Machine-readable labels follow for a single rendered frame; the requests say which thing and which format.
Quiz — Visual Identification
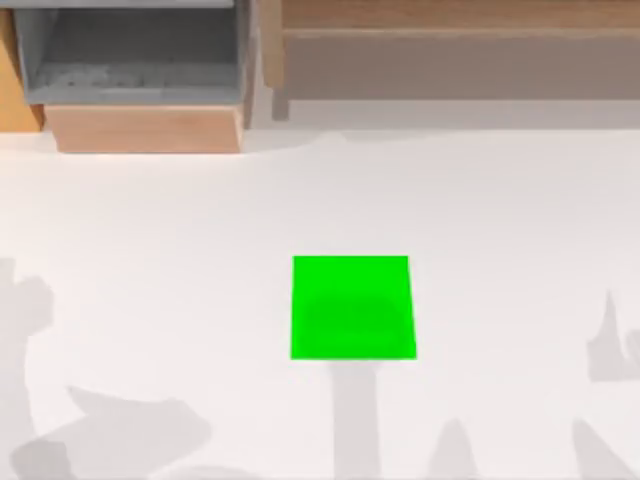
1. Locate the pale wooden drawer front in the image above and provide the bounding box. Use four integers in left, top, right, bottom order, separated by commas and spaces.
43, 103, 246, 154

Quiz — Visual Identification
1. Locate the wooden open shelf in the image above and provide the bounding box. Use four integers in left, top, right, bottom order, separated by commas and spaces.
261, 0, 640, 122

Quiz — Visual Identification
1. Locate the flat green square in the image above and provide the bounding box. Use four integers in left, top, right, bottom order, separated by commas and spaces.
290, 254, 418, 361

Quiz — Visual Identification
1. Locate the orange wooden cupboard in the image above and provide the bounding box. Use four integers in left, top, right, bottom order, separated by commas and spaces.
0, 8, 46, 134

